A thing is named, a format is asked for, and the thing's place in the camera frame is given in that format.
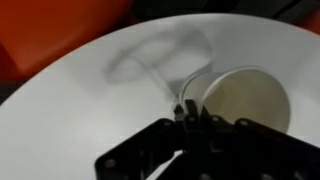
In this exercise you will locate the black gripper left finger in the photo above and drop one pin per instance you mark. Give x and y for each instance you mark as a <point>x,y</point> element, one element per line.
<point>143,153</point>

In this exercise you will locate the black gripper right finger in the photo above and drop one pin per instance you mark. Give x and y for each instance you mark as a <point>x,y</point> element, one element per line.
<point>214,149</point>

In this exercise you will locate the white paper cup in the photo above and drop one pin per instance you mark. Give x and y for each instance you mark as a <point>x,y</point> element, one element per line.
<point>244,92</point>

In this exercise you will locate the orange chair far right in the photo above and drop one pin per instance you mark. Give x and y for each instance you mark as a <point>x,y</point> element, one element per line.
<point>311,22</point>

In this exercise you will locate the orange chair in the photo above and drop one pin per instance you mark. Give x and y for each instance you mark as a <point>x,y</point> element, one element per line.
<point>35,33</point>
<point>311,22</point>

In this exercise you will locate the orange chair near left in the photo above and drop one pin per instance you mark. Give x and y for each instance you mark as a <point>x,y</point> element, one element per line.
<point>35,33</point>

